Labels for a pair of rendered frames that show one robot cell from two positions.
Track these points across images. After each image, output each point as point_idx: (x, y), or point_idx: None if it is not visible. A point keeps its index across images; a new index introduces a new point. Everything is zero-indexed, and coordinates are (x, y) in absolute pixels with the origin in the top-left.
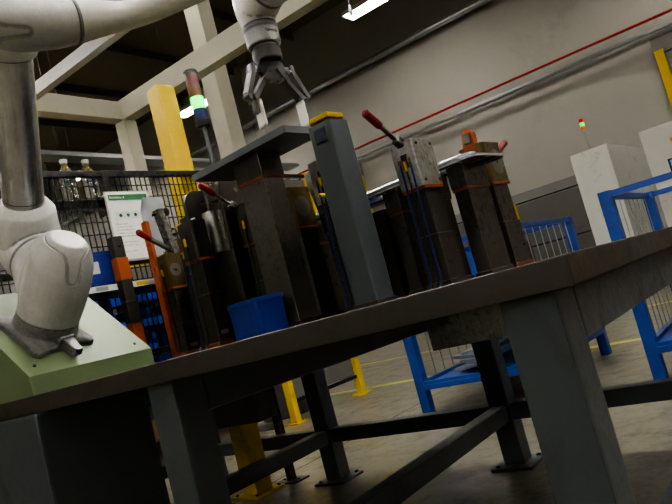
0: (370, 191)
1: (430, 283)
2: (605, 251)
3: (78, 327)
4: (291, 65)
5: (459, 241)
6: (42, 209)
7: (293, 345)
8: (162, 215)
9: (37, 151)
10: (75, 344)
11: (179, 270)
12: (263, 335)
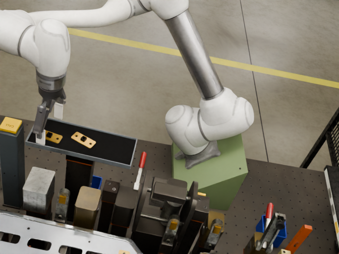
0: (15, 212)
1: None
2: None
3: (186, 156)
4: (38, 105)
5: None
6: (201, 101)
7: None
8: (272, 219)
9: (188, 69)
10: (177, 154)
11: (248, 251)
12: (25, 119)
